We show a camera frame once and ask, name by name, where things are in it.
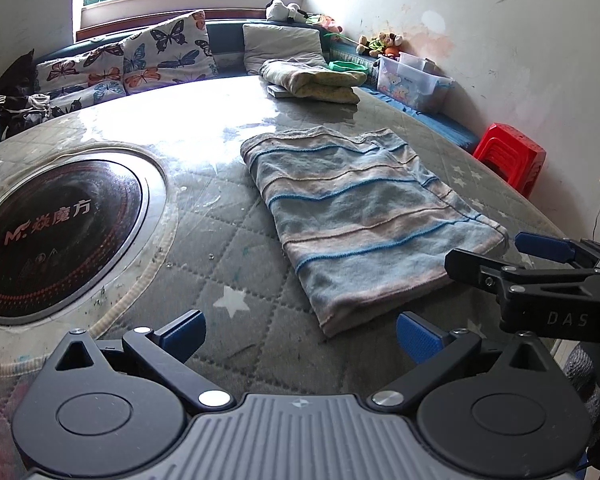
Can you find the blue bench cover cloth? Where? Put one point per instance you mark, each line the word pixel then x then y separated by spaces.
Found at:
pixel 446 126

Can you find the green plastic basin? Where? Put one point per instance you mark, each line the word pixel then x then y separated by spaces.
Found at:
pixel 341 66

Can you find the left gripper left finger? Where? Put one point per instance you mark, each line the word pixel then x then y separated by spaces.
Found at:
pixel 161 355

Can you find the black round induction cooktop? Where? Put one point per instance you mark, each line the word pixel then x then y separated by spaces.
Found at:
pixel 70 227

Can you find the grey star quilted table cover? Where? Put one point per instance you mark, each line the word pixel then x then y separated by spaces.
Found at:
pixel 219 251

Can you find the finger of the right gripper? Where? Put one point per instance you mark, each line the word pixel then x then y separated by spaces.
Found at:
pixel 580 254
pixel 506 280

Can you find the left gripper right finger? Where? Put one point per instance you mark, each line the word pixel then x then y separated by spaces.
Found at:
pixel 439 357

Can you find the black bag on bench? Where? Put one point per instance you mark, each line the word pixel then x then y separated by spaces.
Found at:
pixel 20 106

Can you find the butterfly print pillow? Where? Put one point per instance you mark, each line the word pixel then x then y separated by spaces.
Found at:
pixel 175 51
pixel 83 80

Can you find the white plush toy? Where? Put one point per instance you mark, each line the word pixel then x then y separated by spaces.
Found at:
pixel 277 11

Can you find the red plastic stool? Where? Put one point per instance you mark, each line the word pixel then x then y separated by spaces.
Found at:
pixel 511 155

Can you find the grey plain pillow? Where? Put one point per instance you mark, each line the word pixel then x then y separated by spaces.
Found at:
pixel 264 42

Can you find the folded yellow green blanket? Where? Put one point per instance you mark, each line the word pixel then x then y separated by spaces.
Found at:
pixel 314 82

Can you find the striped blue beige shirt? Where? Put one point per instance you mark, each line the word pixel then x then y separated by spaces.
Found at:
pixel 365 225

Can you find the clear plastic storage box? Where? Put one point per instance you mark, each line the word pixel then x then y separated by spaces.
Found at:
pixel 412 87

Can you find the brown plush toys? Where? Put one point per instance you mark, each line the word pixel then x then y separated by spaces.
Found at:
pixel 385 43

